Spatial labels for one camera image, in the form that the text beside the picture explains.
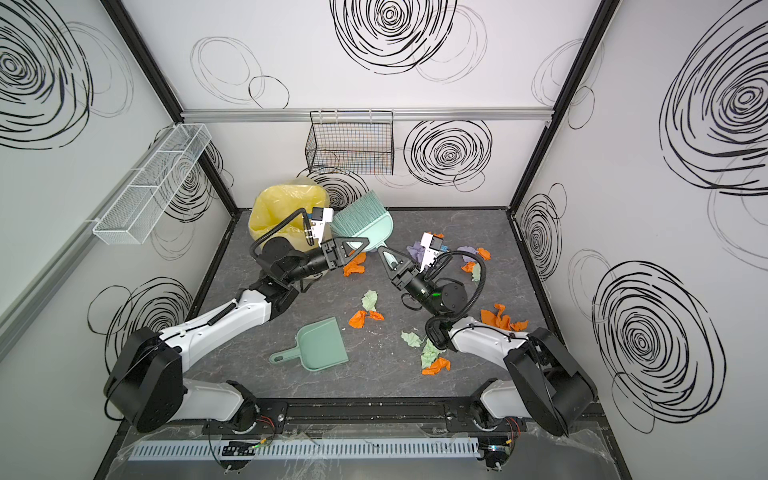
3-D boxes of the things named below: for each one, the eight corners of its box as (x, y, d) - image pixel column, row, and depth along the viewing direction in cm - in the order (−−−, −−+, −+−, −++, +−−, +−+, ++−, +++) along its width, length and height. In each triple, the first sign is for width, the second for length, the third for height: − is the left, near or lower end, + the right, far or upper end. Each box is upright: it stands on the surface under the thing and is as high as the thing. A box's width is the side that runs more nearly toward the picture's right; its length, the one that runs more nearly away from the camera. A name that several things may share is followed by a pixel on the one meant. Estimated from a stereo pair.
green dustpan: (275, 384, 81) (271, 381, 78) (272, 339, 89) (269, 335, 86) (348, 362, 85) (346, 358, 82) (339, 320, 93) (338, 316, 90)
